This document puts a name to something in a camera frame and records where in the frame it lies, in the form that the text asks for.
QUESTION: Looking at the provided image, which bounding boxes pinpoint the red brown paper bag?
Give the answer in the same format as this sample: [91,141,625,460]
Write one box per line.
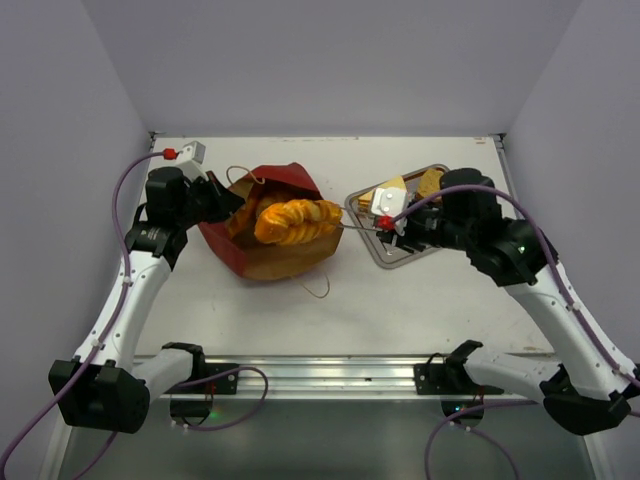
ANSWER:
[199,163,343,281]

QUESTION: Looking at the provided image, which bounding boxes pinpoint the fake brown toast slice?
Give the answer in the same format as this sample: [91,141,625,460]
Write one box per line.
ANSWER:
[416,168,445,199]

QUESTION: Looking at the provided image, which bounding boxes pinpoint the metal tongs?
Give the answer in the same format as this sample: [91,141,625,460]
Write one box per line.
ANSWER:
[327,206,382,233]

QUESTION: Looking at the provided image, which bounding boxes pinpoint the braided fake bread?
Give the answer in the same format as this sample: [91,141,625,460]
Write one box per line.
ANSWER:
[254,199,343,246]

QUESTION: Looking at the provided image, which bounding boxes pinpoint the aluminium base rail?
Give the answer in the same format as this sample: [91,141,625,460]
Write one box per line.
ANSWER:
[64,354,551,401]

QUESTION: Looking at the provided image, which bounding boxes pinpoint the fake triangle sandwich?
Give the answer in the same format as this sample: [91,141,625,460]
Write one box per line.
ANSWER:
[356,176,408,215]

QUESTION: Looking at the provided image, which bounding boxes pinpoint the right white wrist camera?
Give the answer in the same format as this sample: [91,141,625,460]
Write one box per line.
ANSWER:
[369,187,409,236]

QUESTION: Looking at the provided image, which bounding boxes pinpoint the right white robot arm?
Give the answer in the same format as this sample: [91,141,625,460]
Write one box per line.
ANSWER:
[369,168,639,436]

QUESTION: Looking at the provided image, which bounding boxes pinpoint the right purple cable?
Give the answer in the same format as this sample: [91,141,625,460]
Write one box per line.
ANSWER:
[382,184,640,480]

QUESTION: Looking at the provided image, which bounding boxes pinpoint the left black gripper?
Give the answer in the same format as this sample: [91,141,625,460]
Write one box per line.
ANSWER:
[175,170,245,229]

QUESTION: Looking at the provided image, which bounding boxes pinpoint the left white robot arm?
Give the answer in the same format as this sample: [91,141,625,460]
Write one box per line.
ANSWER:
[48,167,244,434]

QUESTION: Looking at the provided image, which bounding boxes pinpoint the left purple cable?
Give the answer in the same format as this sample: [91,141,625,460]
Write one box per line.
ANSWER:
[0,149,269,476]

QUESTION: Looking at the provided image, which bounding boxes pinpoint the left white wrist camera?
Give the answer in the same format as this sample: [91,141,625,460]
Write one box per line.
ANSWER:
[162,141,207,181]

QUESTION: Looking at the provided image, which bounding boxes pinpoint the silver metal tray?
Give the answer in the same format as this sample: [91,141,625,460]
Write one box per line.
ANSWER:
[344,162,451,270]

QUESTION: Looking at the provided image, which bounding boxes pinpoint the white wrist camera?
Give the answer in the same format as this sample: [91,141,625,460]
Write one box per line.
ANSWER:
[369,187,409,236]
[162,141,207,181]

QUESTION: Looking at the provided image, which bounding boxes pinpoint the purple cable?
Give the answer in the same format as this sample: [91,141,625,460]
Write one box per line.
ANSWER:
[382,184,640,480]
[0,149,269,476]

